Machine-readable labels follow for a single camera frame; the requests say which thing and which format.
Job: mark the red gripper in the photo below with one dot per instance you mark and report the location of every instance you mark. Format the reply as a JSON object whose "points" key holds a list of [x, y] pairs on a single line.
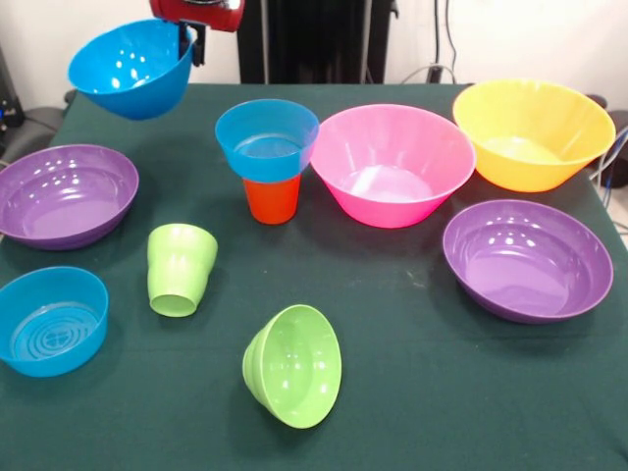
{"points": [[206, 14]]}

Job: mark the deep smooth blue bowl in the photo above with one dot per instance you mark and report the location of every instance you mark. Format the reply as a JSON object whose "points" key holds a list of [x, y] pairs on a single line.
{"points": [[127, 73]]}

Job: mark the blue bowl with ringed bottom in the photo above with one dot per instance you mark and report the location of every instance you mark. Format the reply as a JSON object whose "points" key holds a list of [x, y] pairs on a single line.
{"points": [[49, 319], [255, 162]]}

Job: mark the orange cup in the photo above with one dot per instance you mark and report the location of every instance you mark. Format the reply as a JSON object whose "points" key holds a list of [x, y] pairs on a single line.
{"points": [[272, 201]]}

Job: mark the pink bowl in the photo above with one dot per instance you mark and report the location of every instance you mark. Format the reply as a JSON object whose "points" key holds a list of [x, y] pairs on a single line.
{"points": [[387, 147]]}

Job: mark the green cup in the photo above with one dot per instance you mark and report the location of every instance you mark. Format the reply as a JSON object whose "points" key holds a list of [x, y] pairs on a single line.
{"points": [[179, 267]]}

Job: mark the small green bowl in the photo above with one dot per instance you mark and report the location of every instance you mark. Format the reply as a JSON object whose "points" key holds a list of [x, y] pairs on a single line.
{"points": [[294, 368]]}

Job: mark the black rounded seat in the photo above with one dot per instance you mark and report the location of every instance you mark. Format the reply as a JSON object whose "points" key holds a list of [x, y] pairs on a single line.
{"points": [[39, 127]]}

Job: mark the black equipment rack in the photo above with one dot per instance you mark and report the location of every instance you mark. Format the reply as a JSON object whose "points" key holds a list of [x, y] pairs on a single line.
{"points": [[10, 113]]}

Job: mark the purple bowl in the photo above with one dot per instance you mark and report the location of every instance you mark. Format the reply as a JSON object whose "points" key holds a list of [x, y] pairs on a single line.
{"points": [[525, 265], [64, 196]]}

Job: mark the yellow-orange bowl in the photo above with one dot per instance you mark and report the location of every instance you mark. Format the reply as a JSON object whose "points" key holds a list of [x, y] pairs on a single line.
{"points": [[532, 122]]}

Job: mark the dark green tablecloth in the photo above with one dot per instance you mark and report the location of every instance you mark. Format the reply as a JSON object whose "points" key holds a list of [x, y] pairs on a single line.
{"points": [[441, 392]]}

